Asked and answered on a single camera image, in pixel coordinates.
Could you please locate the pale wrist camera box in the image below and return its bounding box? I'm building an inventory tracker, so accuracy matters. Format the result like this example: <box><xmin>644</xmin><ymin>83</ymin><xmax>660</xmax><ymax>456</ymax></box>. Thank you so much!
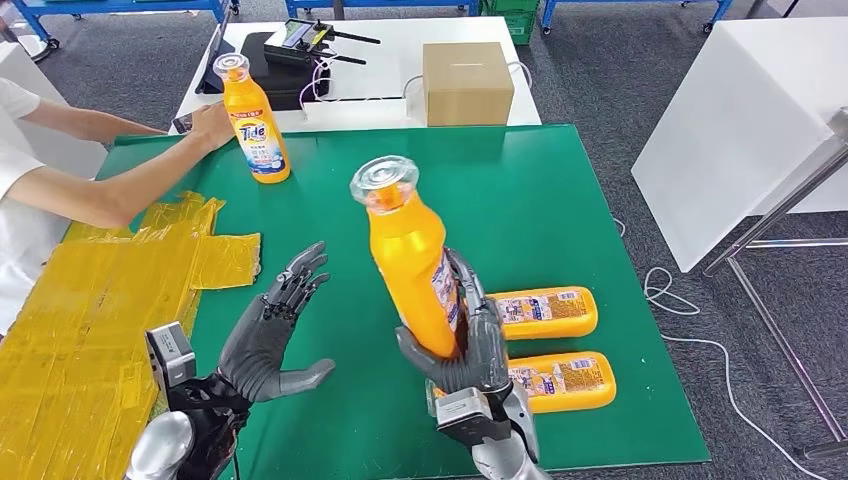
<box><xmin>145</xmin><ymin>322</ymin><xmax>198</xmax><ymax>399</ymax></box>
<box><xmin>433</xmin><ymin>387</ymin><xmax>511</xmax><ymax>448</ymax></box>

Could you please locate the white cabinet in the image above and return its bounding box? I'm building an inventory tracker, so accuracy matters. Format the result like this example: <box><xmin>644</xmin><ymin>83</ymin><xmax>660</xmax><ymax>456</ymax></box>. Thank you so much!
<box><xmin>0</xmin><ymin>40</ymin><xmax>109</xmax><ymax>179</ymax></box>

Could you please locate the person's hand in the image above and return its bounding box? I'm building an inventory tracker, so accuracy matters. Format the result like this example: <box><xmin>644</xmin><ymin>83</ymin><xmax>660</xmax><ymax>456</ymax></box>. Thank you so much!
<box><xmin>190</xmin><ymin>100</ymin><xmax>236</xmax><ymax>152</ymax></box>

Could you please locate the brown cardboard box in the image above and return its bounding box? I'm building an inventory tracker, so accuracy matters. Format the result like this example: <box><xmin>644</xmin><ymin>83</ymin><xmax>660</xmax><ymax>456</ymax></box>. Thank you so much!
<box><xmin>422</xmin><ymin>42</ymin><xmax>516</xmax><ymax>127</ymax></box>

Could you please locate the person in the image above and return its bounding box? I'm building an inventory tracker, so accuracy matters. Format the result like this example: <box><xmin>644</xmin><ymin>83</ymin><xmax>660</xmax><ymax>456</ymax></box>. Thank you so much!
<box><xmin>0</xmin><ymin>76</ymin><xmax>236</xmax><ymax>336</ymax></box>

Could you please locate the green table mat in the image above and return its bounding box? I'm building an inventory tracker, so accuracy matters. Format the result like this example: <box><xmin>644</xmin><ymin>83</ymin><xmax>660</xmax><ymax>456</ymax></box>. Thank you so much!
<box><xmin>66</xmin><ymin>124</ymin><xmax>711</xmax><ymax>480</ymax></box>

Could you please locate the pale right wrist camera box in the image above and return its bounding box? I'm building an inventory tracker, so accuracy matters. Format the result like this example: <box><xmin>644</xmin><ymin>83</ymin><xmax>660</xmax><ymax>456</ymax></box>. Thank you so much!
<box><xmin>433</xmin><ymin>387</ymin><xmax>511</xmax><ymax>448</ymax></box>

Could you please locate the white cable at controller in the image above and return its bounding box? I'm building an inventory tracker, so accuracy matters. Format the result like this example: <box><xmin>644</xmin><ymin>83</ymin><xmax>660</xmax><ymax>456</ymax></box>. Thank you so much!
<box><xmin>298</xmin><ymin>55</ymin><xmax>334</xmax><ymax>121</ymax></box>

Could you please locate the white floor cable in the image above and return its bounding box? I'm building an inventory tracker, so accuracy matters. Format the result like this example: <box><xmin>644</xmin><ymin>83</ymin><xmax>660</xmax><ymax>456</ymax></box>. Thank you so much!
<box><xmin>610</xmin><ymin>217</ymin><xmax>823</xmax><ymax>480</ymax></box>

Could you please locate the large white table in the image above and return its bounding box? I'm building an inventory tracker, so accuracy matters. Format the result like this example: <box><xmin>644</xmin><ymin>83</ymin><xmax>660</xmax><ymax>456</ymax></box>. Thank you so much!
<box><xmin>629</xmin><ymin>17</ymin><xmax>848</xmax><ymax>274</ymax></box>

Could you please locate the white table with devices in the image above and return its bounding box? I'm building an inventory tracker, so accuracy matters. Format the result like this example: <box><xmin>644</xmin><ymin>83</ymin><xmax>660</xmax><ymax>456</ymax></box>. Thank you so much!
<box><xmin>168</xmin><ymin>16</ymin><xmax>543</xmax><ymax>136</ymax></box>

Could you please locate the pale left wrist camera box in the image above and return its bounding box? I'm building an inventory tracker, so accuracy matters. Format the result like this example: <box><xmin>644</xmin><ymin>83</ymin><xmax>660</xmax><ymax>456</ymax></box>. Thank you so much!
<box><xmin>145</xmin><ymin>322</ymin><xmax>198</xmax><ymax>399</ymax></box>

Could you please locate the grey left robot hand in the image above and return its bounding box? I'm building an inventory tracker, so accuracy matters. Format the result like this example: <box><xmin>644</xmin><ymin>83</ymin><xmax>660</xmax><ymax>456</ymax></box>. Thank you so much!
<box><xmin>217</xmin><ymin>241</ymin><xmax>336</xmax><ymax>404</ymax></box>

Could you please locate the green plastic crate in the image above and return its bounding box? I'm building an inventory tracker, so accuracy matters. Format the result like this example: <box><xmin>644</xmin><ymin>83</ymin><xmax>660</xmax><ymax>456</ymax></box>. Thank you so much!
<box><xmin>480</xmin><ymin>0</ymin><xmax>539</xmax><ymax>46</ymax></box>

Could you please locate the blue metal rack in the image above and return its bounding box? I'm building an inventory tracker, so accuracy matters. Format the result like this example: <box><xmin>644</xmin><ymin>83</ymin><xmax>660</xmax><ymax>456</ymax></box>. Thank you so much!
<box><xmin>284</xmin><ymin>0</ymin><xmax>480</xmax><ymax>19</ymax></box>
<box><xmin>11</xmin><ymin>0</ymin><xmax>241</xmax><ymax>53</ymax></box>
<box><xmin>539</xmin><ymin>0</ymin><xmax>735</xmax><ymax>36</ymax></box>

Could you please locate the orange detergent bottle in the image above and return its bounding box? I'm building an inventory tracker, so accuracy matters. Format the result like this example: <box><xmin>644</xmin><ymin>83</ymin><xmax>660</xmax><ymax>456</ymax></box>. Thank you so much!
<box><xmin>349</xmin><ymin>155</ymin><xmax>465</xmax><ymax>359</ymax></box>
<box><xmin>427</xmin><ymin>351</ymin><xmax>617</xmax><ymax>415</ymax></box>
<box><xmin>486</xmin><ymin>286</ymin><xmax>600</xmax><ymax>341</ymax></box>
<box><xmin>213</xmin><ymin>52</ymin><xmax>293</xmax><ymax>185</ymax></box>

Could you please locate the black carrying case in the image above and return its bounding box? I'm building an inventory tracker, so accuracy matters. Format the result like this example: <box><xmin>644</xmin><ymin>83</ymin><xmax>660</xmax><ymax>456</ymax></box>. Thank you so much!
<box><xmin>239</xmin><ymin>31</ymin><xmax>331</xmax><ymax>112</ymax></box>

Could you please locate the metal table frame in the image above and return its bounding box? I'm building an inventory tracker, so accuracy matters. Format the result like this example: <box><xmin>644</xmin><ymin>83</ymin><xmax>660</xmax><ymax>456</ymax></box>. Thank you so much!
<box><xmin>700</xmin><ymin>107</ymin><xmax>848</xmax><ymax>463</ymax></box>

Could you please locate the white cable behind box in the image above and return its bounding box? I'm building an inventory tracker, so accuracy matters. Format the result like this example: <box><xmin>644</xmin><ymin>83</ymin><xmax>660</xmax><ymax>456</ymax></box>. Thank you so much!
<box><xmin>404</xmin><ymin>60</ymin><xmax>533</xmax><ymax>119</ymax></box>

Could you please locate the black remote controller with antennas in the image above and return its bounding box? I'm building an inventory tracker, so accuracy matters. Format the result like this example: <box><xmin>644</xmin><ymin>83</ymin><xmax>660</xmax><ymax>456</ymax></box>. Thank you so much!
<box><xmin>263</xmin><ymin>18</ymin><xmax>382</xmax><ymax>68</ymax></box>

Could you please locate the yellow taped cardboard sheet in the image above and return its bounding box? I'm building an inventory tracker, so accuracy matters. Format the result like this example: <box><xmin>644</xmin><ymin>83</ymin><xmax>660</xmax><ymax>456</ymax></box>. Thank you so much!
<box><xmin>0</xmin><ymin>192</ymin><xmax>262</xmax><ymax>480</ymax></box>

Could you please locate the dark blue tablet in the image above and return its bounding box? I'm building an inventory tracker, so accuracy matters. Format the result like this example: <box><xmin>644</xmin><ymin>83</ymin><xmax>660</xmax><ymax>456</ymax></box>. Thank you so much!
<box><xmin>195</xmin><ymin>23</ymin><xmax>236</xmax><ymax>95</ymax></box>

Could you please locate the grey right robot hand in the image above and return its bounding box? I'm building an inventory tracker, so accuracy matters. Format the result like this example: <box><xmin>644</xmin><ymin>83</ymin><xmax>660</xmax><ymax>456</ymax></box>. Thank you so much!
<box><xmin>395</xmin><ymin>248</ymin><xmax>513</xmax><ymax>395</ymax></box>

